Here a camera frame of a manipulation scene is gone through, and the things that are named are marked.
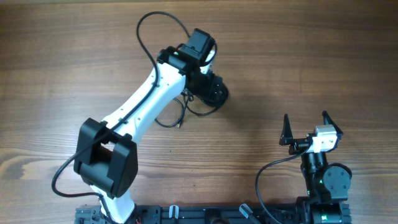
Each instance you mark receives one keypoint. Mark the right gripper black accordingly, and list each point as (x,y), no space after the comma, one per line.
(298,144)

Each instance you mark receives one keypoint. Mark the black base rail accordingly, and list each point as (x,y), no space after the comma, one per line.
(284,213)

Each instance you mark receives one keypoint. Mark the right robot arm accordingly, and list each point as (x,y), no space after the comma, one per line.
(327,184)

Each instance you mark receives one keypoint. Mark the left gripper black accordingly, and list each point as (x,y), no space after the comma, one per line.
(211,79)

